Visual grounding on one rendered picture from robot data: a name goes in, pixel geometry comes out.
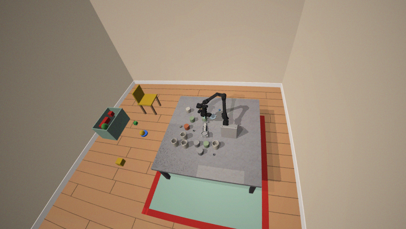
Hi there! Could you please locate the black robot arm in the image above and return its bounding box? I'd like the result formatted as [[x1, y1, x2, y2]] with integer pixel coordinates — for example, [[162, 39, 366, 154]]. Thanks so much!
[[196, 93, 229, 126]]

